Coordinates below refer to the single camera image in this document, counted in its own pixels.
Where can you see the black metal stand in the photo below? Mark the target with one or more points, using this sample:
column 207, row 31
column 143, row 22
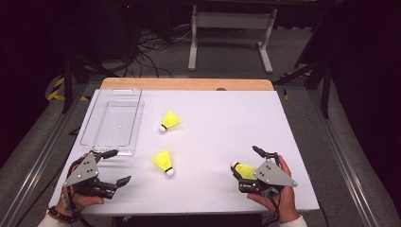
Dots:
column 67, row 85
column 325, row 91

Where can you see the white metal table frame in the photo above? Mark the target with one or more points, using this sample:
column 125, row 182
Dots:
column 231, row 20

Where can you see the person's right hand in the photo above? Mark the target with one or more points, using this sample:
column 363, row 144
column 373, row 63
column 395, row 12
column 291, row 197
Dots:
column 287, row 205

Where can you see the clear plastic container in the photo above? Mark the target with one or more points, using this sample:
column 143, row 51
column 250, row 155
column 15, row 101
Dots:
column 115, row 123

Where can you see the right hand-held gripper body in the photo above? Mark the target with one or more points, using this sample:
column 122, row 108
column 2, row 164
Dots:
column 272, row 175

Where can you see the black flat device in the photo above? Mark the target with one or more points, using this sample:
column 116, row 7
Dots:
column 189, row 221

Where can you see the wooden table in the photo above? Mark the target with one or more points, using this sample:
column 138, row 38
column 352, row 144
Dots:
column 186, row 84

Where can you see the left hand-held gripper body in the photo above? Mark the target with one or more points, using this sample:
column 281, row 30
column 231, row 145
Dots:
column 83, row 173

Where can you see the yellow black floor tape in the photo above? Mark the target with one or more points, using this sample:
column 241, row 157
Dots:
column 54, row 94

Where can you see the person's left hand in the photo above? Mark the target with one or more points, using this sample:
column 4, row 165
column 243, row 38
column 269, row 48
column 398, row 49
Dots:
column 80, row 201

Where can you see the yellow shuttlecock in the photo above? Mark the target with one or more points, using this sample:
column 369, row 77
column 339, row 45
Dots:
column 163, row 160
column 246, row 171
column 171, row 119

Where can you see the aluminium floor rail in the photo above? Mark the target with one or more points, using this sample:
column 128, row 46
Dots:
column 34, row 170
column 343, row 164

